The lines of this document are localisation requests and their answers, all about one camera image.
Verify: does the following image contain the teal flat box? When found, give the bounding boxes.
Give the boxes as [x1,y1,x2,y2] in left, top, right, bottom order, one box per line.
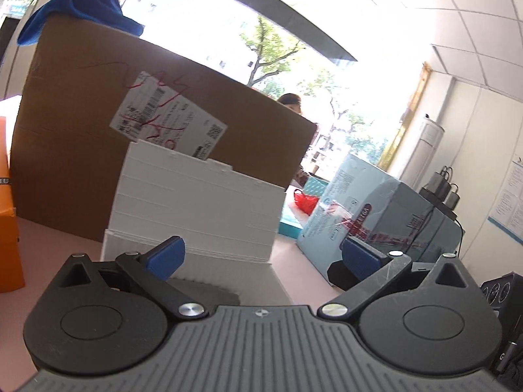
[278,176,329,239]

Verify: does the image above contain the black cable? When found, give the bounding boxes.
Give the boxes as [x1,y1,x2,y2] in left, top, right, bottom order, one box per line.
[404,195,465,262]

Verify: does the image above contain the orange box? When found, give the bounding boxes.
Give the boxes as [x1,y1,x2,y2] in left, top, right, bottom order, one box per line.
[0,117,25,293]

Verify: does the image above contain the large brown cardboard box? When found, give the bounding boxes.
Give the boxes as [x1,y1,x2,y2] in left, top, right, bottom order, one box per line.
[11,14,316,241]

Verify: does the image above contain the black power adapters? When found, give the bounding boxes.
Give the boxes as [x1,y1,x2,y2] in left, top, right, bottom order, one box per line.
[419,166,460,211]

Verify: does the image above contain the blue cloth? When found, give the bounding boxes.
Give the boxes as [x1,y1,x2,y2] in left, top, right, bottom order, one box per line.
[17,0,144,46]

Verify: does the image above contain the red plastic bag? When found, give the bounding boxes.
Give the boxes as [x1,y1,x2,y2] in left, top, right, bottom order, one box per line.
[294,189,319,216]

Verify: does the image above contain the woman in patterned top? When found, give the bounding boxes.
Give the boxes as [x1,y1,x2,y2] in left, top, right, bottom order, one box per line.
[278,93,309,188]

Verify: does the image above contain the white ribbed storage box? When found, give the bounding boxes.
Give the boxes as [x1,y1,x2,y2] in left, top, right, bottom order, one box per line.
[101,141,292,306]

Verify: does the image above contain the light blue cardboard box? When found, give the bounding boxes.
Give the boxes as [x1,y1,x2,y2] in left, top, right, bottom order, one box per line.
[297,155,464,278]

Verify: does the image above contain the wall poster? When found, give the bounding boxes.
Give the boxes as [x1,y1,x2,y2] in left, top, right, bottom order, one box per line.
[488,154,523,244]

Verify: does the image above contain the white air conditioner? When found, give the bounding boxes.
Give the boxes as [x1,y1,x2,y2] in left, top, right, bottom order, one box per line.
[400,118,445,188]

